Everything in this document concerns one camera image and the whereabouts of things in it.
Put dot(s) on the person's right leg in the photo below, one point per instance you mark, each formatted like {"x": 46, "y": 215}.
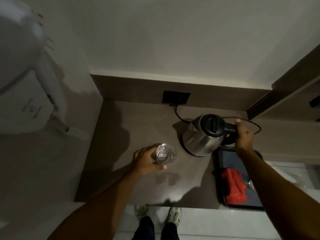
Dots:
{"x": 170, "y": 232}

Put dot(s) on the stainless steel electric kettle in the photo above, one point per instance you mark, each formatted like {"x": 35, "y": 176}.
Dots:
{"x": 202, "y": 137}

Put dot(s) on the person's shoe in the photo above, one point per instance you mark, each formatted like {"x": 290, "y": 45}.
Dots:
{"x": 142, "y": 211}
{"x": 174, "y": 214}

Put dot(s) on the white wall appliance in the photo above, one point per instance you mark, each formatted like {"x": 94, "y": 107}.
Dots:
{"x": 22, "y": 79}

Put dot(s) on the person's left shoe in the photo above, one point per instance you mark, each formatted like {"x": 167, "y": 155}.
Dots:
{"x": 142, "y": 211}

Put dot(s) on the brown wooden shelf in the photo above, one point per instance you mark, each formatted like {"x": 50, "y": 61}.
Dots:
{"x": 282, "y": 93}

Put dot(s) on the person's left thumb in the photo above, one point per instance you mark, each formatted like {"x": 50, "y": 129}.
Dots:
{"x": 158, "y": 167}

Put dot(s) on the person's right forearm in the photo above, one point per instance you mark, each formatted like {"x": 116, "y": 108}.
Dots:
{"x": 280, "y": 197}

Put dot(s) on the person's left hand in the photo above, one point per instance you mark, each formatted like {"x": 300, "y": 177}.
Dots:
{"x": 143, "y": 162}

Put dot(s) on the person's right shoe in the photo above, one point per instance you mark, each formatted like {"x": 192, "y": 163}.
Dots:
{"x": 174, "y": 214}

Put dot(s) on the small black object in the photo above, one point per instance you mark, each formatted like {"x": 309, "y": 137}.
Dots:
{"x": 315, "y": 101}

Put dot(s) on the metal spoon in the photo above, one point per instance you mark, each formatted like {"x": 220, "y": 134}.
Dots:
{"x": 251, "y": 185}

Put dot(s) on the black tray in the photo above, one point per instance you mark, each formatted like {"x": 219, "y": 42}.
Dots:
{"x": 231, "y": 159}

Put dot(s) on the person's left leg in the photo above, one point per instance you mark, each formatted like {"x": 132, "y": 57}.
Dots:
{"x": 145, "y": 229}

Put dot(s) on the person's right thumb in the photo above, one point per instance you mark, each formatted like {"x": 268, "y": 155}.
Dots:
{"x": 239, "y": 125}

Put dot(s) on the person's right hand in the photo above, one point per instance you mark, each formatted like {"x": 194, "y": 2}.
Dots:
{"x": 245, "y": 139}

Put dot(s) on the black wall socket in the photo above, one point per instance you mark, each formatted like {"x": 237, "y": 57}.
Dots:
{"x": 176, "y": 97}

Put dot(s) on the clear drinking glass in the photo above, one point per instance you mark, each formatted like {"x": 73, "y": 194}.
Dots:
{"x": 166, "y": 153}

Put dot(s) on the red cloth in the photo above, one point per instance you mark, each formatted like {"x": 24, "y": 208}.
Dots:
{"x": 233, "y": 186}

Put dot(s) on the person's left forearm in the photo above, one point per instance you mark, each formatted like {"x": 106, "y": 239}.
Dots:
{"x": 105, "y": 207}

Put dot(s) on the person's leg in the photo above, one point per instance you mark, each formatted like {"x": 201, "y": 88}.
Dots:
{"x": 145, "y": 229}
{"x": 170, "y": 232}

